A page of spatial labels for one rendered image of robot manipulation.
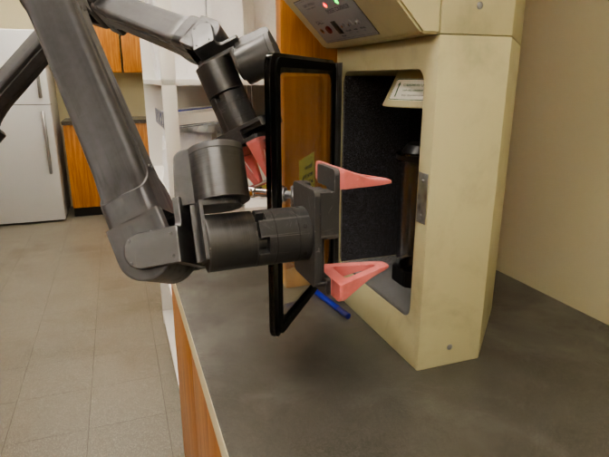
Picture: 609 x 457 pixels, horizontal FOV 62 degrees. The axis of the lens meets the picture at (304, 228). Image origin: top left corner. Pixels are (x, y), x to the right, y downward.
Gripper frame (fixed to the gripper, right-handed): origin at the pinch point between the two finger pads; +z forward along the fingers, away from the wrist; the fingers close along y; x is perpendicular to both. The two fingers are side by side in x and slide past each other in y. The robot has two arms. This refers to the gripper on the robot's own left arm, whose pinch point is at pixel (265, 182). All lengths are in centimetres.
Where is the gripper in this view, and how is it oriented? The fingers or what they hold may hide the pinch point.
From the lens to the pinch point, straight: 79.7
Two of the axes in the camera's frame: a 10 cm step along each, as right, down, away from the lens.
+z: 4.0, 9.1, 1.0
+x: -3.2, 2.5, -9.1
